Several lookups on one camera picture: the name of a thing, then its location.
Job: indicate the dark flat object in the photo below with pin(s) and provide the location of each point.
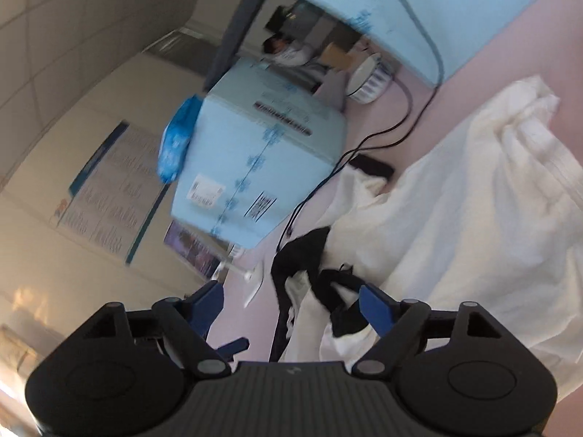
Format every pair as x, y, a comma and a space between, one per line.
371, 166

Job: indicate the smartphone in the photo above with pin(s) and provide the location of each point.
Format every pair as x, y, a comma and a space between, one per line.
193, 250

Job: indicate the striped white ceramic bowl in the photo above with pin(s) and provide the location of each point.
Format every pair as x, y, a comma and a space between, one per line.
370, 78

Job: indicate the blue wipes packet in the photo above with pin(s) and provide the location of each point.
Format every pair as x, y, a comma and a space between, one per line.
177, 141

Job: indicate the brown paper cup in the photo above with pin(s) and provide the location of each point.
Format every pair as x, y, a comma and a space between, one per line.
338, 57

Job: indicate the white garment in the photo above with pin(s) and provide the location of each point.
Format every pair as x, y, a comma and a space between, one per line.
464, 218

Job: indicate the wall poster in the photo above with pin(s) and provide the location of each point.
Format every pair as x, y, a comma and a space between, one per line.
109, 195

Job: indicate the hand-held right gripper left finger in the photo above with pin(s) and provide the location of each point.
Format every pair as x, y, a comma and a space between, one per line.
208, 307

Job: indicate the light blue cardboard carton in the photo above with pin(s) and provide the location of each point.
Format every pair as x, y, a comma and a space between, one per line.
464, 9
264, 154

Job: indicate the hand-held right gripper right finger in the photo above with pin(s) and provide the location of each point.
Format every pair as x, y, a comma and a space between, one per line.
374, 307

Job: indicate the black garment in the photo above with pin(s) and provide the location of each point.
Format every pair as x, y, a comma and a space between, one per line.
339, 298

